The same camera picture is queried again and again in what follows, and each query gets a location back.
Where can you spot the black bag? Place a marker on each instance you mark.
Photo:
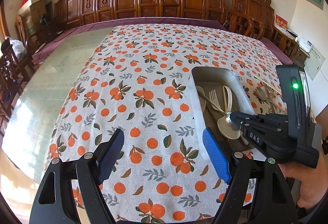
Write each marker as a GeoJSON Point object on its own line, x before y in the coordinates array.
{"type": "Point", "coordinates": [4, 44]}

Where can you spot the slatted wooden chair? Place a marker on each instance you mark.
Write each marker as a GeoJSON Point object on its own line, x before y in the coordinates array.
{"type": "Point", "coordinates": [28, 31]}

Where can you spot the cream chopstick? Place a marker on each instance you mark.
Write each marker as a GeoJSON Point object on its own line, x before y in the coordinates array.
{"type": "Point", "coordinates": [266, 83]}

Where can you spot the white small device box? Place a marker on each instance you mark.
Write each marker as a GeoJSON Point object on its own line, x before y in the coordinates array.
{"type": "Point", "coordinates": [305, 46]}

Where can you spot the rectangular metal tray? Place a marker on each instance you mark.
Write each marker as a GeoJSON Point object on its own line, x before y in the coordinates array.
{"type": "Point", "coordinates": [199, 121]}

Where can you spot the wooden side table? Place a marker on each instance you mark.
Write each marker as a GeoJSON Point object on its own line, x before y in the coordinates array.
{"type": "Point", "coordinates": [301, 57]}

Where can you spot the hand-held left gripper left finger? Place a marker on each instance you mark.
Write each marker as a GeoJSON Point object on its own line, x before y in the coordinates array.
{"type": "Point", "coordinates": [110, 154]}

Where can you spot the metal spoon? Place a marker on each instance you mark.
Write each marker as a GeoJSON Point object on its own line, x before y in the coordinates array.
{"type": "Point", "coordinates": [212, 104]}
{"type": "Point", "coordinates": [261, 92]}

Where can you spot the cream long spoon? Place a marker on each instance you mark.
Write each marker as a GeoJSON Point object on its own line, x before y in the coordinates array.
{"type": "Point", "coordinates": [227, 97]}

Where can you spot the clear plastic bag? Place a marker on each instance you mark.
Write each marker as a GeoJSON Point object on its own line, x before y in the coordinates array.
{"type": "Point", "coordinates": [17, 48]}

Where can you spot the carved wooden armchair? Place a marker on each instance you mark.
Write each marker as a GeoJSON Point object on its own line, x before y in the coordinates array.
{"type": "Point", "coordinates": [256, 8]}

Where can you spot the red desk calendar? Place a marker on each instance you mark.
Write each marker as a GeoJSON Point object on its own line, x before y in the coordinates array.
{"type": "Point", "coordinates": [281, 23]}

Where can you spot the inlaid dark wooden chair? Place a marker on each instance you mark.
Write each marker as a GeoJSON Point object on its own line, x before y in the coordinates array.
{"type": "Point", "coordinates": [11, 72]}

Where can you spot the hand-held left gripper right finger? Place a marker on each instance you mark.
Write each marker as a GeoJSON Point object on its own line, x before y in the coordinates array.
{"type": "Point", "coordinates": [216, 157]}

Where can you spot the white electrical panel door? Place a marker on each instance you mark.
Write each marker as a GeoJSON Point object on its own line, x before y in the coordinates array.
{"type": "Point", "coordinates": [315, 62]}

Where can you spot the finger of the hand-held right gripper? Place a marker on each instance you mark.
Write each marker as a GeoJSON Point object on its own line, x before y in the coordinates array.
{"type": "Point", "coordinates": [243, 117]}
{"type": "Point", "coordinates": [253, 135]}

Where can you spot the white soup spoon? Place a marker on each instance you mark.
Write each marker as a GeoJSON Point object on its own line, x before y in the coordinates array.
{"type": "Point", "coordinates": [229, 130]}
{"type": "Point", "coordinates": [201, 101]}

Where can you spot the tissue box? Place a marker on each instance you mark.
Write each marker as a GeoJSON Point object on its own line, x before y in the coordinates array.
{"type": "Point", "coordinates": [291, 32]}

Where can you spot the orange print tablecloth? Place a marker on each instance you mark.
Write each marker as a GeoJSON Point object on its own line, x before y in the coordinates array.
{"type": "Point", "coordinates": [143, 90]}

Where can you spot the cream fork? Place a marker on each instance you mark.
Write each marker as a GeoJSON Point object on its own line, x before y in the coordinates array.
{"type": "Point", "coordinates": [213, 97]}

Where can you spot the person's right hand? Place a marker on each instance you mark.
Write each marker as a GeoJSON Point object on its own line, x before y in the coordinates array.
{"type": "Point", "coordinates": [305, 183]}

